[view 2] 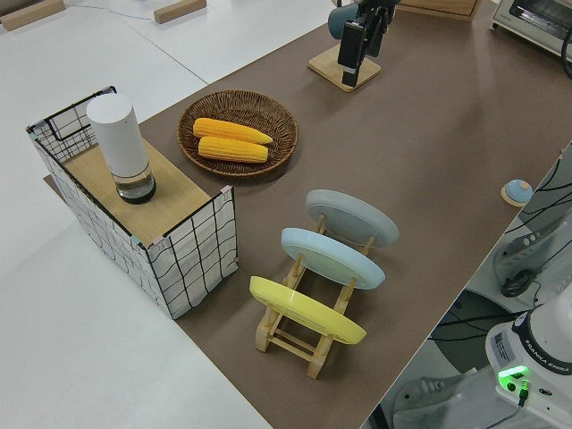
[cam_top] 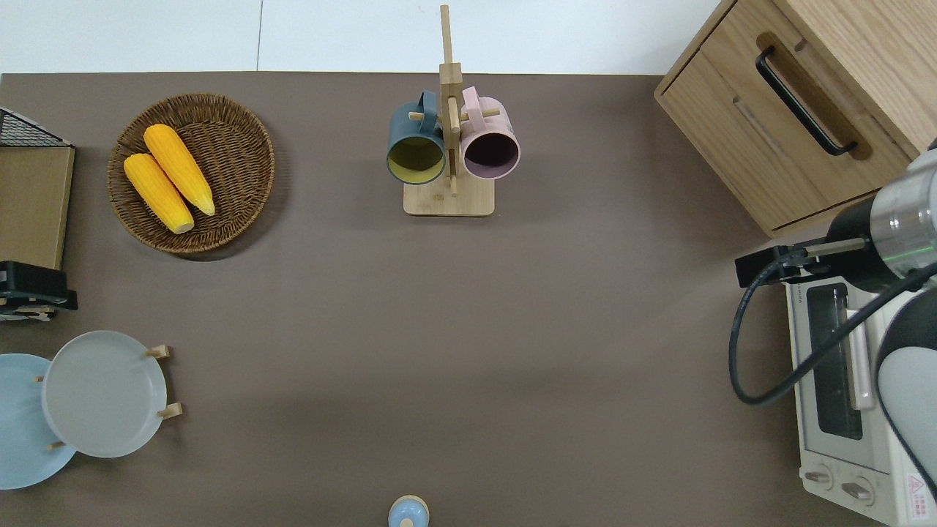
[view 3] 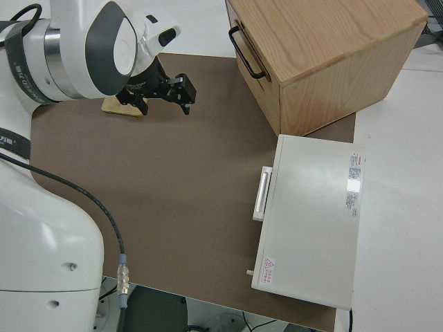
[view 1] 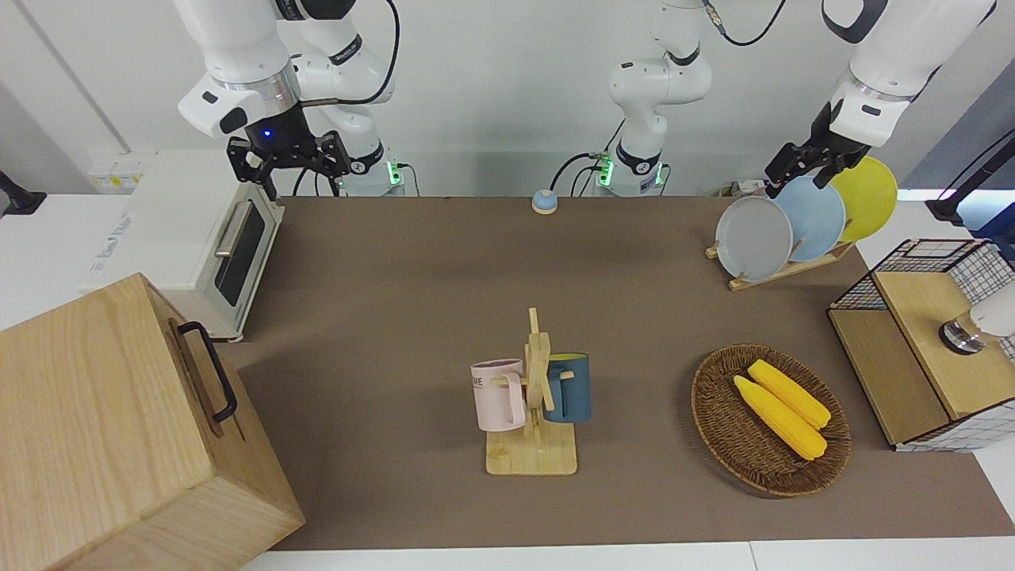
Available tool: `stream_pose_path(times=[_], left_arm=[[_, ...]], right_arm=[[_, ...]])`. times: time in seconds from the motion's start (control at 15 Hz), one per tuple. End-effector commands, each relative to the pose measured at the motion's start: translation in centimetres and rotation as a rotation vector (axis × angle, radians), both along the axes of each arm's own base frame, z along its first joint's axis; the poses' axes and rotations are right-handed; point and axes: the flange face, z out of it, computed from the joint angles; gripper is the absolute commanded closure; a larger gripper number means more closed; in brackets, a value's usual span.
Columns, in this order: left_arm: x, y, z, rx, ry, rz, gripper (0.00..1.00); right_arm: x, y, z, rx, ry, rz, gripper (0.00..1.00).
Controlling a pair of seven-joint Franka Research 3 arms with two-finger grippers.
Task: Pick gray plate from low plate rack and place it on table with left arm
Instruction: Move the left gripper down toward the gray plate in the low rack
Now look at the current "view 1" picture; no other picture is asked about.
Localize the wooden mug rack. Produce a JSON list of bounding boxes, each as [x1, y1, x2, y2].
[[485, 308, 578, 477]]

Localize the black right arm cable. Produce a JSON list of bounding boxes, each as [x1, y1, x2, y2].
[[300, 0, 401, 108]]

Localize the wood and wire shelf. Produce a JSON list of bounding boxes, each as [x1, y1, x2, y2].
[[827, 238, 1015, 453]]

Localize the white toaster oven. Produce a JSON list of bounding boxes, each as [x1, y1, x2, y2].
[[79, 149, 285, 343]]

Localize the black camera stand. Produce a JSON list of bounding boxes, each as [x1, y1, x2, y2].
[[0, 171, 47, 217], [925, 131, 1015, 225]]

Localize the dark blue mug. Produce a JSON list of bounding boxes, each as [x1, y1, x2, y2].
[[544, 353, 592, 423]]

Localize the yellow corn cob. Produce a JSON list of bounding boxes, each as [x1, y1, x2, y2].
[[748, 359, 832, 431], [733, 375, 828, 461]]

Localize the brown table mat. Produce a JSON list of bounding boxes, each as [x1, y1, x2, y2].
[[236, 197, 1015, 551]]

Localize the black base cables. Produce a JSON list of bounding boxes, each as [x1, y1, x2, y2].
[[550, 119, 627, 197], [292, 161, 419, 197]]

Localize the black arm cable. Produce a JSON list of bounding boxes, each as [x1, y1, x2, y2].
[[702, 0, 787, 47], [300, 0, 401, 108]]

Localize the white cylinder with metal base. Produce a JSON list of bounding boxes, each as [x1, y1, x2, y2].
[[940, 282, 1015, 355]]

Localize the yellow plate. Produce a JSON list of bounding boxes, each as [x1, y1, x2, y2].
[[830, 156, 898, 243]]

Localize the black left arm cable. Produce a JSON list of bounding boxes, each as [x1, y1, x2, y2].
[[702, 0, 787, 47]]

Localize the wooden cabinet with black handle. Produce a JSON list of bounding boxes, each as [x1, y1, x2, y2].
[[0, 273, 306, 571]]

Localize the black right base cables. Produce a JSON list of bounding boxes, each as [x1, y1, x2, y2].
[[292, 161, 419, 197]]

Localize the brown wicker basket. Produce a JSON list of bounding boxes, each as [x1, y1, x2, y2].
[[691, 343, 852, 498]]

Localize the light blue plate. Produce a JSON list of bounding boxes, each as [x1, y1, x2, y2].
[[773, 175, 847, 263]]

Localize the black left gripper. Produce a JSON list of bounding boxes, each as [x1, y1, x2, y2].
[[764, 101, 867, 199]]

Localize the gray plate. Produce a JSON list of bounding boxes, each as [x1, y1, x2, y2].
[[715, 195, 794, 282]]

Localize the pink mug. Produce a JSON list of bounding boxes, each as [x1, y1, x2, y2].
[[471, 358, 527, 433]]

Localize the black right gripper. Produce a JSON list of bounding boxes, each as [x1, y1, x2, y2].
[[227, 102, 352, 200]]

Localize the low wooden plate rack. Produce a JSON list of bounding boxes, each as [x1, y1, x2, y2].
[[706, 240, 856, 292]]

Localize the white box with yellow labels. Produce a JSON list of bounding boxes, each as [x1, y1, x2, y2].
[[89, 151, 155, 194]]

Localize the black left base cables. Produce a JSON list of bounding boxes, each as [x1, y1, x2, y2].
[[550, 119, 627, 197]]

